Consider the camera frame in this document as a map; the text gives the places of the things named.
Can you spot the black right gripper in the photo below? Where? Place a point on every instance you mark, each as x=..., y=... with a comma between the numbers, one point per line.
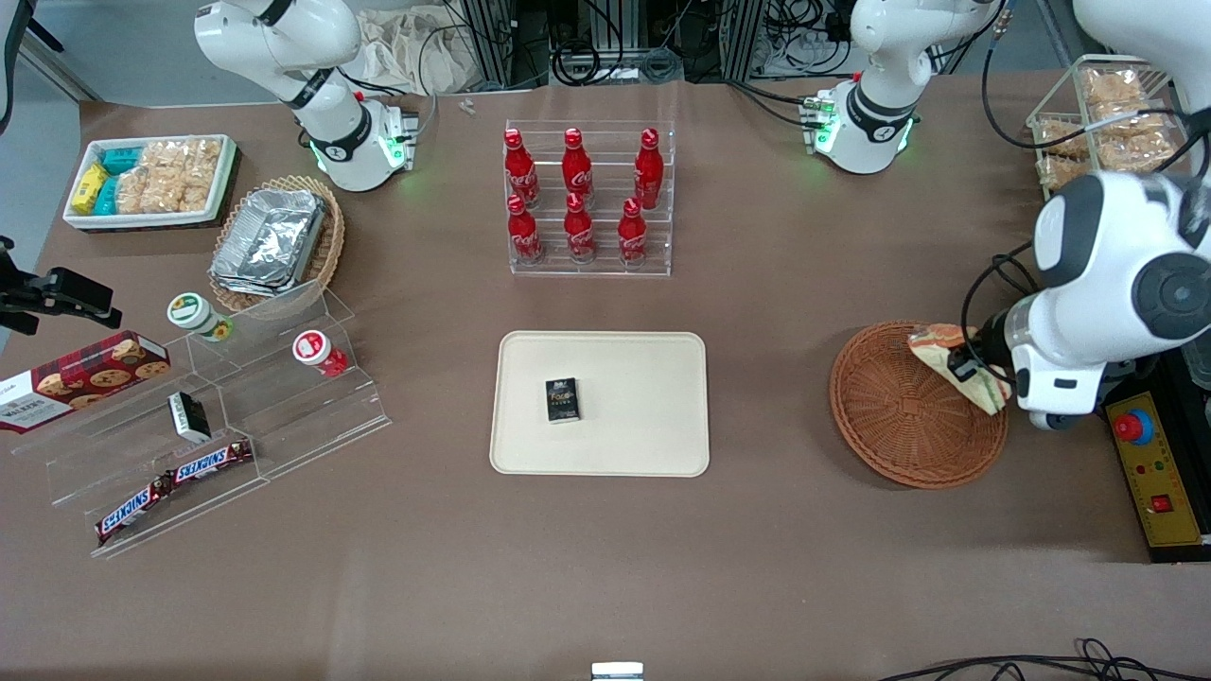
x=59, y=289

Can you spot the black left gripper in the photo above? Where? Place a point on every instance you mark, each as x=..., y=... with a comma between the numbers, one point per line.
x=991, y=342

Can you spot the sandwich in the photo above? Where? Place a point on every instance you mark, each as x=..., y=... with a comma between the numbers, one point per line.
x=937, y=345

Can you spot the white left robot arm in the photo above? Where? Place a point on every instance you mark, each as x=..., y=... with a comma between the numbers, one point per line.
x=1107, y=246

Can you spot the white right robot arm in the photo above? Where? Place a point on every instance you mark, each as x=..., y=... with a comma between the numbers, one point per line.
x=284, y=38

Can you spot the brown wicker basket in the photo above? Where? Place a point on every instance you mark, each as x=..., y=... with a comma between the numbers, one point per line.
x=899, y=416

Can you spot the light wicker basket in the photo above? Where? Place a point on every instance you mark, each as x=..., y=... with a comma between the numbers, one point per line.
x=326, y=255

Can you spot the cream plastic tray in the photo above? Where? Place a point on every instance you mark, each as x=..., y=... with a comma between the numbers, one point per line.
x=624, y=407

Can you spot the white plastic snack bin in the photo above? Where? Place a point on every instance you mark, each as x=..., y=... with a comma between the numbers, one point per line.
x=85, y=222

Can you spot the Walkers red tartan cookie box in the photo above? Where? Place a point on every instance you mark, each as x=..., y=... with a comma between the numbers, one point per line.
x=85, y=378

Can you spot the teal snack packet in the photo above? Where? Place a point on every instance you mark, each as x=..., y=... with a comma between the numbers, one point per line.
x=121, y=161
x=107, y=196

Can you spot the yellow snack packet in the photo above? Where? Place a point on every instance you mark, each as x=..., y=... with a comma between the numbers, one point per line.
x=88, y=187

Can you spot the clear bag rice crackers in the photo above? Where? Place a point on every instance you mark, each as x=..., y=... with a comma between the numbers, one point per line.
x=203, y=173
x=166, y=175
x=132, y=192

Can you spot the green lid snack cup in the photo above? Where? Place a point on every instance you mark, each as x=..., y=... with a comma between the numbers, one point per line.
x=194, y=312

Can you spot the small black box white print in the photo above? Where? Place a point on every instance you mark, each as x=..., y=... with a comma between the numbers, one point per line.
x=189, y=416

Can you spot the stacked aluminium foil containers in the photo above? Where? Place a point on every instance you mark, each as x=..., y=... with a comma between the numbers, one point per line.
x=270, y=241

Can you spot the Snickers chocolate bar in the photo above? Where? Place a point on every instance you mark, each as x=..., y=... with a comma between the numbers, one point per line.
x=132, y=511
x=213, y=461

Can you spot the yellow black emergency stop box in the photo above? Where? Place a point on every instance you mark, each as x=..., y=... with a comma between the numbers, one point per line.
x=1159, y=473

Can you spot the clear acrylic stepped stand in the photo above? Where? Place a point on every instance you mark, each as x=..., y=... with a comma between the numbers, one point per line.
x=284, y=416

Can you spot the red lid snack cup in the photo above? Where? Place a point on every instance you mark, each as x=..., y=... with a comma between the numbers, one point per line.
x=312, y=350

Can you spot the clear bag fried snacks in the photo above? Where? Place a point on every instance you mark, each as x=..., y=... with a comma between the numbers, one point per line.
x=1061, y=137
x=1131, y=147
x=1114, y=90

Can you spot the red Coca-Cola bottle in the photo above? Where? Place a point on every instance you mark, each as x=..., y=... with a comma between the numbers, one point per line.
x=523, y=235
x=649, y=170
x=632, y=236
x=520, y=170
x=579, y=232
x=576, y=170

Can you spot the clear acrylic bottle rack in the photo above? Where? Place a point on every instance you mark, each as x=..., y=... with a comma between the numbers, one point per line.
x=605, y=255

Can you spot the small black card pack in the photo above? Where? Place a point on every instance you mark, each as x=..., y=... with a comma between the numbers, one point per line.
x=562, y=400

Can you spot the white crumpled cloth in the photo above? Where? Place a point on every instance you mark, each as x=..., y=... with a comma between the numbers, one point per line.
x=407, y=47

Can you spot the small white device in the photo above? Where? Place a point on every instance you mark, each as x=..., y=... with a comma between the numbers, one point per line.
x=617, y=672

